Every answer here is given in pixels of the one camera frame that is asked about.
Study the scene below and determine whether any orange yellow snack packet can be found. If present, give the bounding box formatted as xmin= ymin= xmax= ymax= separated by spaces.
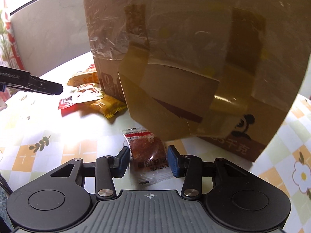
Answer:
xmin=67 ymin=64 xmax=99 ymax=87

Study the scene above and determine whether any cardboard box with plastic liner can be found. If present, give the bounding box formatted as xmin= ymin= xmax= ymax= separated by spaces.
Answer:
xmin=83 ymin=0 xmax=310 ymax=161

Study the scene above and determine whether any clear brown jerky snack packet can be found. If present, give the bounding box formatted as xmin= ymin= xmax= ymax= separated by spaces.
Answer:
xmin=122 ymin=128 xmax=173 ymax=186

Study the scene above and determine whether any checkered floral bed sheet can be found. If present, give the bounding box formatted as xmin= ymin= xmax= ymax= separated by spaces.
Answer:
xmin=1 ymin=91 xmax=310 ymax=232

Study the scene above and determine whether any red white snack packet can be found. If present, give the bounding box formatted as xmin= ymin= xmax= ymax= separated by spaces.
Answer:
xmin=58 ymin=83 xmax=103 ymax=110

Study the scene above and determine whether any red floral curtain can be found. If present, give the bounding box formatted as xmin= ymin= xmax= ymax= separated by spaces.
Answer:
xmin=1 ymin=0 xmax=25 ymax=102

